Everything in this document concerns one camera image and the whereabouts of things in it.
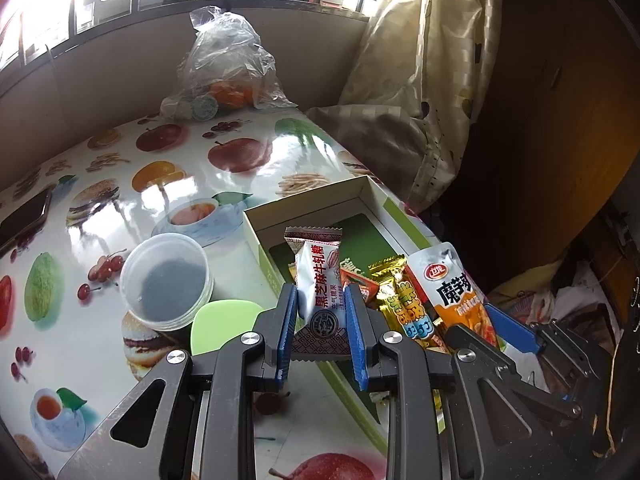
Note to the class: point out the clear jar with white lid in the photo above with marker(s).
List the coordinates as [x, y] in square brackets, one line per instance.
[165, 285]

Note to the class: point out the gold cartoon snack packet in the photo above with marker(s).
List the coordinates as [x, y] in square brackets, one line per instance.
[405, 310]

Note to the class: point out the black ringed panel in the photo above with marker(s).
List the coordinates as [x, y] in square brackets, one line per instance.
[631, 310]

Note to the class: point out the pile of clothes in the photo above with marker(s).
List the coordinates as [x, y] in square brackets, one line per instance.
[575, 305]

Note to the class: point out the wooden wardrobe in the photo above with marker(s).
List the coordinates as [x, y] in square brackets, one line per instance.
[560, 110]

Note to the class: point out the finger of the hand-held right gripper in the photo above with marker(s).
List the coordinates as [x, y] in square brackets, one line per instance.
[512, 332]
[545, 395]

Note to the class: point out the fruit print tablecloth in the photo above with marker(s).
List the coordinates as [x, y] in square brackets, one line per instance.
[235, 150]

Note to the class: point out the light green lid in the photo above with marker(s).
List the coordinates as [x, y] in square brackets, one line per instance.
[220, 325]

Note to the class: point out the green cardboard box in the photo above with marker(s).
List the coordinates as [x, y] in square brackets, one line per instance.
[370, 240]

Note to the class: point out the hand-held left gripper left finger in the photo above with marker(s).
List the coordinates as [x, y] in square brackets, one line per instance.
[286, 335]

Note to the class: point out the orange white snack packet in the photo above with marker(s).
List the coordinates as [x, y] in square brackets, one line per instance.
[450, 285]

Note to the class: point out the white patterned candy packet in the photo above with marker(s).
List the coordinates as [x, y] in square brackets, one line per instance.
[320, 300]

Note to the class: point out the clear plastic bag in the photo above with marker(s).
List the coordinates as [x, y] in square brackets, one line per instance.
[225, 55]

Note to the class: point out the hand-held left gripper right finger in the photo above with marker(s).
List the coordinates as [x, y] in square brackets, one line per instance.
[356, 340]

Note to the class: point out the cream patterned curtain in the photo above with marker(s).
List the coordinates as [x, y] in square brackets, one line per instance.
[425, 60]

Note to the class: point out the dark smartphone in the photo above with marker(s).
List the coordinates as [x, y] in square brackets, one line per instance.
[22, 220]

